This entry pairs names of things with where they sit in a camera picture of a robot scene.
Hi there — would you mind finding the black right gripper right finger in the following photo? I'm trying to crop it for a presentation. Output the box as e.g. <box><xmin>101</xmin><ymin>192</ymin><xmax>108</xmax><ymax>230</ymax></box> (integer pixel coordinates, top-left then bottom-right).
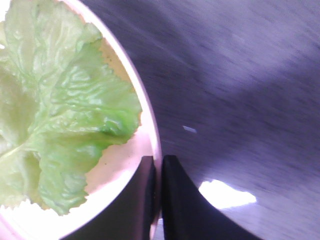
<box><xmin>161</xmin><ymin>155</ymin><xmax>258</xmax><ymax>240</ymax></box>

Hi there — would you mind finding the green lettuce leaf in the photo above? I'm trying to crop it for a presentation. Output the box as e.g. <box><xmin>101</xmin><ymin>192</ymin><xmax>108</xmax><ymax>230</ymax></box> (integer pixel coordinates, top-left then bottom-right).
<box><xmin>0</xmin><ymin>0</ymin><xmax>142</xmax><ymax>215</ymax></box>

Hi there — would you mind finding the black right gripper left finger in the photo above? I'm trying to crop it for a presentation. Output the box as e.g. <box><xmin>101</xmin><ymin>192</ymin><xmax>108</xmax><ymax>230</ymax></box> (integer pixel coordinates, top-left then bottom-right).
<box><xmin>64</xmin><ymin>156</ymin><xmax>156</xmax><ymax>240</ymax></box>

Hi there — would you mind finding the pink round plate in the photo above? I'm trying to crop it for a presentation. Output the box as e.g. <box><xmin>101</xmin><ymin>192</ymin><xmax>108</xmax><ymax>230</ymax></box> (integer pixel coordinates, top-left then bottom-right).
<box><xmin>0</xmin><ymin>0</ymin><xmax>162</xmax><ymax>240</ymax></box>

